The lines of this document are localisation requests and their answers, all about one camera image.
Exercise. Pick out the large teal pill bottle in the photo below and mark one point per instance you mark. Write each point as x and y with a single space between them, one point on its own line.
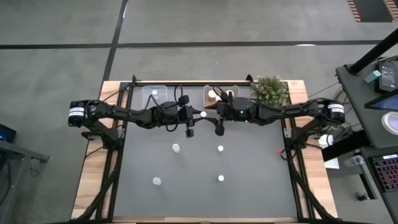
221 178

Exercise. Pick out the white paper sheet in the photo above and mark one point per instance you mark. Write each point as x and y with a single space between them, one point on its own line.
332 163

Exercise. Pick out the grey metal desk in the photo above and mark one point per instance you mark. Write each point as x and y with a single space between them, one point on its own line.
18 152

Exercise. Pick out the clear water bottle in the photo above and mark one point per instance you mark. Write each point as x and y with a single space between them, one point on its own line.
354 160

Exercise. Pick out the dark side desk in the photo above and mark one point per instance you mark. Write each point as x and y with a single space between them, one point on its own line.
357 102

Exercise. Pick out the white plastic bin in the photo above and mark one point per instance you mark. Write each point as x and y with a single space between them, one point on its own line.
206 93

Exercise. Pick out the dark floor rug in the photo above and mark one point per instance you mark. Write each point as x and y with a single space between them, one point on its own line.
373 11

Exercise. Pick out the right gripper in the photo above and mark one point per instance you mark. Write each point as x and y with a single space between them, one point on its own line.
227 112

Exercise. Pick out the white-capped pill bottle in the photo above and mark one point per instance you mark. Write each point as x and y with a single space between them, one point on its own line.
230 92

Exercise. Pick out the medium orange pill bottle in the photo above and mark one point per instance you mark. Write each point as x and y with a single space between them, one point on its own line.
212 94

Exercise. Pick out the white tape roll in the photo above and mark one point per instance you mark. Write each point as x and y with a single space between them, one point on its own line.
392 123

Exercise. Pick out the black keyboard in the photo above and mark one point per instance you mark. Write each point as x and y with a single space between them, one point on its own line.
387 172

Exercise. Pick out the white opaque pill bottle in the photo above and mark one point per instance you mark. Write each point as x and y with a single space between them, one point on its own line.
176 148

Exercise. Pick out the green potted plant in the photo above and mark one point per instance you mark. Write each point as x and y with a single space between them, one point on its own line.
270 90

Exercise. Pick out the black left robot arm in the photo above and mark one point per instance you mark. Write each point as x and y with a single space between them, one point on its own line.
124 113

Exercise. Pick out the white ball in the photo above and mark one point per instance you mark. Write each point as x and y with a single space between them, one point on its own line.
203 114

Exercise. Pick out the small teal box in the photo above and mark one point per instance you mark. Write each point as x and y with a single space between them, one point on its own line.
372 76

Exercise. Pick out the black electronic device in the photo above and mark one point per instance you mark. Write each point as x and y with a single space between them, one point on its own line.
387 76

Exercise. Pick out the small teal pill bottle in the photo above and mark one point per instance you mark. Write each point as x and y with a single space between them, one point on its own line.
220 148
154 92

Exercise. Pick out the slim orange pill bottle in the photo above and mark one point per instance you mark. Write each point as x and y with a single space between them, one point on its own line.
218 98

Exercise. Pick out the clear plastic bin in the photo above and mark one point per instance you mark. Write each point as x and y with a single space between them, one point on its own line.
147 93

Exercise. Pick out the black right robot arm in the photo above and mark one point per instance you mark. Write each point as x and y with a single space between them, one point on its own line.
280 110

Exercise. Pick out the black pole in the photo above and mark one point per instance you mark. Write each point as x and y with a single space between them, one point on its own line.
373 53

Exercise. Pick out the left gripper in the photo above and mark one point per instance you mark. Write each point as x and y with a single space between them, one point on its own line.
183 115

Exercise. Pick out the black table frame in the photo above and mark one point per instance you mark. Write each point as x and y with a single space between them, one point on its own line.
117 186

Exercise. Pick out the large orange pill bottle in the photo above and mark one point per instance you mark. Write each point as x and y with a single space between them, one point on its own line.
157 181

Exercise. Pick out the dark tablet screen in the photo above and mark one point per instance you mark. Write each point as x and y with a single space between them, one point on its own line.
385 102

